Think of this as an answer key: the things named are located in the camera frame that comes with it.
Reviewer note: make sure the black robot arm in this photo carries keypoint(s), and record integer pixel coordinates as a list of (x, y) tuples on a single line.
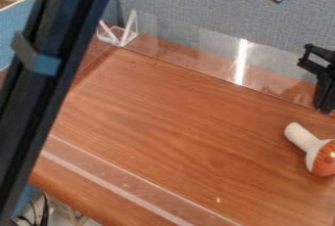
[(145, 144)]

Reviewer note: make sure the white brown toy mushroom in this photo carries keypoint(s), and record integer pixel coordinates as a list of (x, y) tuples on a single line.
[(319, 150)]

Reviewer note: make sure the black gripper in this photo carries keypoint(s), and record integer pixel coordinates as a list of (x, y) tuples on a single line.
[(318, 61)]

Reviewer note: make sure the blue partition with wooden shelf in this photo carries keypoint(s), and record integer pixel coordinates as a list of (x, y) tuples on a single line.
[(14, 16)]

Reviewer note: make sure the clear acrylic corner bracket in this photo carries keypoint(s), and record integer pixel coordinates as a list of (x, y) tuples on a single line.
[(116, 35)]

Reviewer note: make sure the clear acrylic back barrier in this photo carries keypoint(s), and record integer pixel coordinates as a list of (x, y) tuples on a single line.
[(259, 67)]

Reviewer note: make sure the clear acrylic barrier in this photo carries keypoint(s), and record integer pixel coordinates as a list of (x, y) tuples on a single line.
[(133, 188), (259, 67)]

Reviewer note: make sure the clear acrylic front barrier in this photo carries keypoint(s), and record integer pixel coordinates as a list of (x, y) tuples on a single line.
[(133, 188)]

